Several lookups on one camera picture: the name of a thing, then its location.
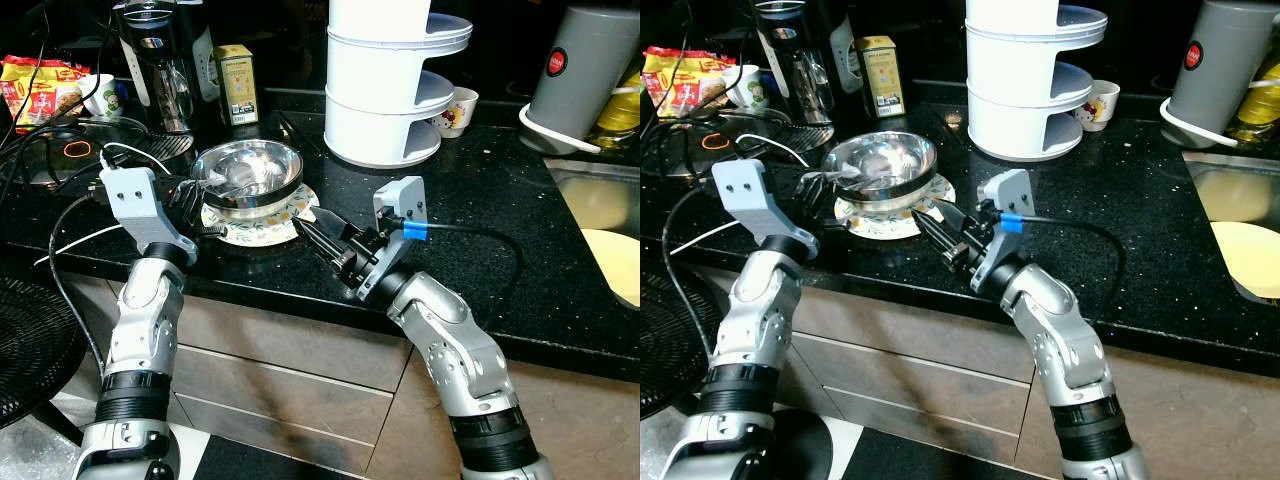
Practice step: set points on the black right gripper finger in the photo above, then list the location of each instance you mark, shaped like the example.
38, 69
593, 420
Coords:
345, 225
962, 216
938, 237
322, 245

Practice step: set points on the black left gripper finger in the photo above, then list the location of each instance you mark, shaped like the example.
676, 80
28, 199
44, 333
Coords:
835, 178
840, 218
205, 188
212, 229

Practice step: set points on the stainless steel bowl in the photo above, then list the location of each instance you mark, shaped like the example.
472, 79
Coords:
265, 165
900, 160

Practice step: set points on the white tiered storage rack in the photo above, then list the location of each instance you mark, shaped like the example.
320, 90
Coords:
1020, 125
380, 130

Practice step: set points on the yellow cardboard box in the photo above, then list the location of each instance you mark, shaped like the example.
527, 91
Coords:
880, 80
238, 90

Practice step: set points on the beige base cabinet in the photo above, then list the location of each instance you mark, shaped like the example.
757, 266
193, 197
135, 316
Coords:
900, 360
300, 370

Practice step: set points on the black glass electric kettle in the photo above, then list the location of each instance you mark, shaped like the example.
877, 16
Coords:
800, 60
165, 60

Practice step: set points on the white green print mug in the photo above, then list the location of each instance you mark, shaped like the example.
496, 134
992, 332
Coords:
748, 88
105, 95

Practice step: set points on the black induction cooktop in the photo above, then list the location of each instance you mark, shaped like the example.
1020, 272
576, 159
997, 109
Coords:
690, 160
60, 170

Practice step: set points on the white cartoon mug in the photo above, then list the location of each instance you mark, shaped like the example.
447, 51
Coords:
458, 112
1098, 105

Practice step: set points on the yellow red noodle packet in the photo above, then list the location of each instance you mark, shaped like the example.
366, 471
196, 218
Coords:
680, 85
35, 95

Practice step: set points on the black mesh fan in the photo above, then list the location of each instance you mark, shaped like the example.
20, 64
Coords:
670, 345
35, 350

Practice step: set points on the plain yellow plate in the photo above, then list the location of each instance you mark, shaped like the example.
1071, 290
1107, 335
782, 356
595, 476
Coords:
1250, 255
618, 260

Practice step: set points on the stainless steel sink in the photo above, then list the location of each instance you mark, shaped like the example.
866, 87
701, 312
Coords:
600, 195
1240, 190

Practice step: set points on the grey water filter canister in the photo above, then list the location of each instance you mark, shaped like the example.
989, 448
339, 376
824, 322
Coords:
580, 90
1225, 80

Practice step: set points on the light grey left wrist camera mount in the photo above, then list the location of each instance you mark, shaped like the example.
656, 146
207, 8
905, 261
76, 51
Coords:
755, 200
140, 205

